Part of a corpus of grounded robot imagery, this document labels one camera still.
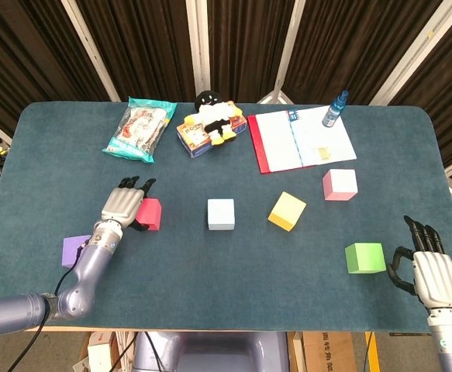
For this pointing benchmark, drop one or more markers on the pink foam cube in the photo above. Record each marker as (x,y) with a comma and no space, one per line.
(342,184)

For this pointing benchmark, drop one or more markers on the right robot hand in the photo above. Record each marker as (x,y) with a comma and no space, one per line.
(437,277)

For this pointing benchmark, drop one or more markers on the lavender robot torso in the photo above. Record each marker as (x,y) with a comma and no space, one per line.
(210,352)

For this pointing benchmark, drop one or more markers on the brown cardboard box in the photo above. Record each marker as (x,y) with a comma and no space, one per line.
(326,352)

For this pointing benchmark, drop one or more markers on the teal snack bag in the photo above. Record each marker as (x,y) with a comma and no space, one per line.
(140,129)

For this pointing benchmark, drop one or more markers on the blue spray bottle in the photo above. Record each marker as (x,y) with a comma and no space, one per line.
(332,114)

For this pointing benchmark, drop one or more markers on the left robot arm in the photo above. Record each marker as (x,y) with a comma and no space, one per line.
(88,271)

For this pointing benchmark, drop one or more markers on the teal felt table mat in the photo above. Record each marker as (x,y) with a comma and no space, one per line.
(225,279)

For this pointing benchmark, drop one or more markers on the white carton box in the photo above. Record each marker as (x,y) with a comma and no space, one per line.
(99,354)

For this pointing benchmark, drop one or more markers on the purple foam cube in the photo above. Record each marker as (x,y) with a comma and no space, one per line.
(72,252)

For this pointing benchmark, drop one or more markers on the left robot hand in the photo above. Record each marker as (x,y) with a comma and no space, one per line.
(123,205)

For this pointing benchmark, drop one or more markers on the blue cardboard box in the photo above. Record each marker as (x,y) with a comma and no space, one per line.
(194,141)

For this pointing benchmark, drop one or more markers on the green foam cube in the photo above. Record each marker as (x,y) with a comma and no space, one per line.
(365,257)

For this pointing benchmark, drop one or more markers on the open red folder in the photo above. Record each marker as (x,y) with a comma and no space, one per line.
(307,143)

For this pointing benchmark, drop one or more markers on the penguin plush toy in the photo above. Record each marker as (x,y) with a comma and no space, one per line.
(216,118)

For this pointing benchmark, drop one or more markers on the red foam cube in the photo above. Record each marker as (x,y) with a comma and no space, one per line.
(151,213)

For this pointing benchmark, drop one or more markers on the yellow foam cube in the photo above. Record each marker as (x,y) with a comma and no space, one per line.
(287,209)

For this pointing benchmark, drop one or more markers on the light blue foam cube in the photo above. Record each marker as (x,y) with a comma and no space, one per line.
(221,213)

